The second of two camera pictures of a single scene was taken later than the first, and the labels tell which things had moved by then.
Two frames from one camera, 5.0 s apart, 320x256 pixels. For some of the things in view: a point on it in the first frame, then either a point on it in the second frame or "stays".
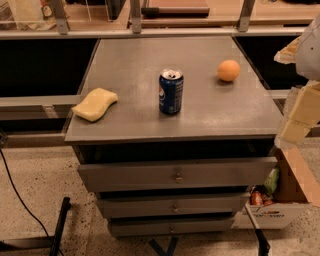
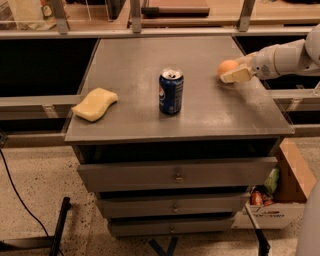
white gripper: (310, 55) to (262, 65)
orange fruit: (228, 70) stays
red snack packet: (256, 198) stays
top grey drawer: (167, 174) stays
